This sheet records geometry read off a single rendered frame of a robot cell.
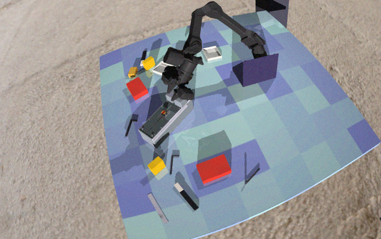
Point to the red block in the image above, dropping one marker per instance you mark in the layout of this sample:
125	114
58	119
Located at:
137	88
213	169

